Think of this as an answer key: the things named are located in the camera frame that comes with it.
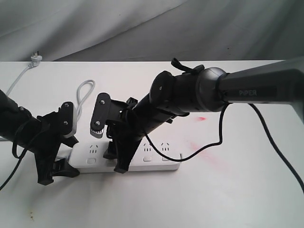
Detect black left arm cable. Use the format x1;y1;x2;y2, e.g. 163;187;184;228
0;118;42;190

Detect grey power cord with plug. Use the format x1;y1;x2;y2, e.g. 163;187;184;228
0;63;95;143

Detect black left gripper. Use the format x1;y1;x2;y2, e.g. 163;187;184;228
34;112;80;186

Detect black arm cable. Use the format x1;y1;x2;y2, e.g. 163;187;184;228
0;118;42;190
128;99;304;190

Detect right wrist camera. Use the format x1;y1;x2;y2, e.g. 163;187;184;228
90;93;128;139

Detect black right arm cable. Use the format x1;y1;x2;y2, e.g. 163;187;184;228
128;99;304;190

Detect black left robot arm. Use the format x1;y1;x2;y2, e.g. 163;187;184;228
0;92;80;186

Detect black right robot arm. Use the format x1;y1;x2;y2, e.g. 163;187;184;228
95;57;304;173

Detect grey backdrop cloth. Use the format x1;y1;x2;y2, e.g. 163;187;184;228
0;0;304;61

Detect white five-socket power strip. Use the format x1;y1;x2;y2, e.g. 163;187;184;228
68;140;180;174

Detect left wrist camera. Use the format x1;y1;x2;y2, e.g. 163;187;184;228
58;101;77;138

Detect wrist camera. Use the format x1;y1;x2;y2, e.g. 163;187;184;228
90;93;128;139
58;101;77;138

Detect white wall plug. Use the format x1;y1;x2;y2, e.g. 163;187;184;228
28;51;43;68

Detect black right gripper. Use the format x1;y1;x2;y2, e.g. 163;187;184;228
103;97;147;173

